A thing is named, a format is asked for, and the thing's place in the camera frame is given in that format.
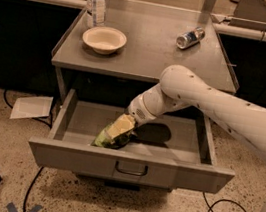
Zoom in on dark low wall cabinets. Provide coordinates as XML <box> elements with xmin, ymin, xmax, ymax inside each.
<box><xmin>0</xmin><ymin>0</ymin><xmax>80</xmax><ymax>95</ymax></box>

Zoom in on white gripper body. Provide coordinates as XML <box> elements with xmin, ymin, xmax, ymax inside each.
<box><xmin>127</xmin><ymin>84</ymin><xmax>189</xmax><ymax>125</ymax></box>

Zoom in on cream white bowl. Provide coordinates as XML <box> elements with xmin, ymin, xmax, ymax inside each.
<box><xmin>82</xmin><ymin>26</ymin><xmax>127</xmax><ymax>55</ymax></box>

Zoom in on green jalapeno chip bag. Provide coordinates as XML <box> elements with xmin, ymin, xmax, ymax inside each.
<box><xmin>91</xmin><ymin>126</ymin><xmax>132</xmax><ymax>150</ymax></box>

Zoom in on black cable left floor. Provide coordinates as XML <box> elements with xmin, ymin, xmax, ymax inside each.
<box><xmin>0</xmin><ymin>88</ymin><xmax>57</xmax><ymax>212</ymax></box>

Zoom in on blue tape cross marker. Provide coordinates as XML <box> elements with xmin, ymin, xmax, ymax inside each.
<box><xmin>5</xmin><ymin>199</ymin><xmax>44</xmax><ymax>212</ymax></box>

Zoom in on white paper sheet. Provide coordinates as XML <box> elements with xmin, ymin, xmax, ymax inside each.
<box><xmin>10</xmin><ymin>96</ymin><xmax>53</xmax><ymax>119</ymax></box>

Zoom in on grey metal cabinet counter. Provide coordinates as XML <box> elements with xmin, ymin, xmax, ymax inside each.
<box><xmin>51</xmin><ymin>0</ymin><xmax>239</xmax><ymax>98</ymax></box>

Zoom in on silver soda can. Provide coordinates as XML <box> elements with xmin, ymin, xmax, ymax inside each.
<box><xmin>176</xmin><ymin>27</ymin><xmax>206</xmax><ymax>50</ymax></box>

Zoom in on clear plastic water bottle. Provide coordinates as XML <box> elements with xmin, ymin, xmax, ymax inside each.
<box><xmin>86</xmin><ymin>0</ymin><xmax>106</xmax><ymax>28</ymax></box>

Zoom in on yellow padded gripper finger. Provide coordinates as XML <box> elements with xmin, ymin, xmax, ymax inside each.
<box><xmin>106</xmin><ymin>114</ymin><xmax>136</xmax><ymax>139</ymax></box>

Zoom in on black drawer handle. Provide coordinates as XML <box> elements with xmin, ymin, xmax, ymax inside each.
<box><xmin>115</xmin><ymin>161</ymin><xmax>148</xmax><ymax>177</ymax></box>

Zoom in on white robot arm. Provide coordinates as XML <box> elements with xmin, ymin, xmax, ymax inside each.
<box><xmin>105</xmin><ymin>65</ymin><xmax>266</xmax><ymax>163</ymax></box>

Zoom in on grey open top drawer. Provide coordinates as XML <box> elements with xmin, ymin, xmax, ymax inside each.
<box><xmin>29</xmin><ymin>91</ymin><xmax>235</xmax><ymax>194</ymax></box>

